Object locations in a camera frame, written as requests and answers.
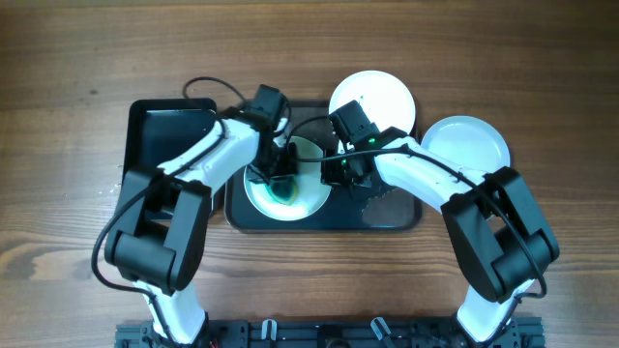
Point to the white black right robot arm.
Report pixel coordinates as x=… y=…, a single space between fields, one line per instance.
x=501 y=239

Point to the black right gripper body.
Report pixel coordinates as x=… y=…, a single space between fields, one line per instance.
x=341 y=171

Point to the dark grey serving tray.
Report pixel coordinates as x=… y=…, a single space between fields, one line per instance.
x=372 y=210

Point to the green yellow sponge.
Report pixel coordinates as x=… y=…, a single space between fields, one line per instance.
x=283 y=190

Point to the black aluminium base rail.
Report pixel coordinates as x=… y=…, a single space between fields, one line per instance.
x=419 y=333

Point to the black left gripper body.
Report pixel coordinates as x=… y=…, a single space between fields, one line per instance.
x=281 y=160

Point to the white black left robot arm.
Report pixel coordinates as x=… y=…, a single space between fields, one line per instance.
x=157 y=234

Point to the white plate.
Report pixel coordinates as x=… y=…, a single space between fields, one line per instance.
x=468 y=141
x=307 y=197
x=386 y=101

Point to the black water tub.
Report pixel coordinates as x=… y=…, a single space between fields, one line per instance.
x=162 y=130

